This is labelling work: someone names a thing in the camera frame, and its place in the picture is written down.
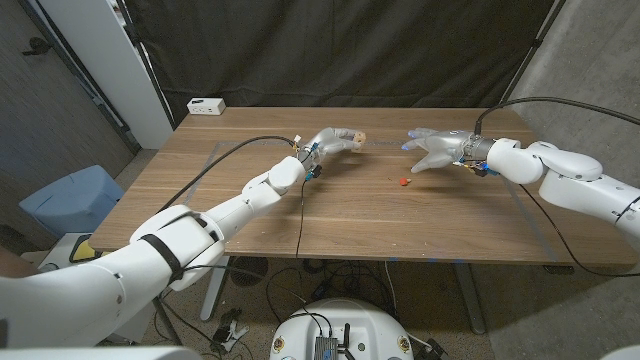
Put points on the person's bare leg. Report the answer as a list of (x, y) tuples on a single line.
[(15, 262)]

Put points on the white pillar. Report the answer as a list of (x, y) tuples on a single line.
[(110, 65)]

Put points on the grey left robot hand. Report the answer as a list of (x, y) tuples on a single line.
[(327, 142)]

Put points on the white table leg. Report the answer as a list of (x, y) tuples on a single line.
[(212, 300)]

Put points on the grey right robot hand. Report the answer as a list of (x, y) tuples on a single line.
[(445, 147)]

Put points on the blue plastic bin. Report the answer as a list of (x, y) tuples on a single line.
[(70, 200)]

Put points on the wooden block with holes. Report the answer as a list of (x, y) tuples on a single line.
[(360, 136)]

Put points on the small black device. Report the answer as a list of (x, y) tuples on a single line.
[(436, 350)]

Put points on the round black floor fan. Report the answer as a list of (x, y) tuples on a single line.
[(248, 271)]

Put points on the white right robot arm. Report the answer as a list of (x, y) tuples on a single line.
[(570, 175)]

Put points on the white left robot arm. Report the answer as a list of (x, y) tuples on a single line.
[(175, 240)]

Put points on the grey table leg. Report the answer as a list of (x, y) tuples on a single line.
[(467, 300)]

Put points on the black backdrop stand pole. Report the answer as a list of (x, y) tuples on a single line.
[(145, 65), (532, 47)]

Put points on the yellow black object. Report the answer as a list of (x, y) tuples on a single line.
[(84, 250)]

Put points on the black white floor gadget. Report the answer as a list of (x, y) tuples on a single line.
[(227, 332)]

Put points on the wooden screw with red head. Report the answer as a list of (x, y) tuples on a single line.
[(403, 181)]

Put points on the grey electronics box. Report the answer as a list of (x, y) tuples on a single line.
[(325, 348)]

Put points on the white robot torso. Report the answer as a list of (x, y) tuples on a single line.
[(345, 320)]

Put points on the white power strip box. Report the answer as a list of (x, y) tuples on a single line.
[(206, 106)]

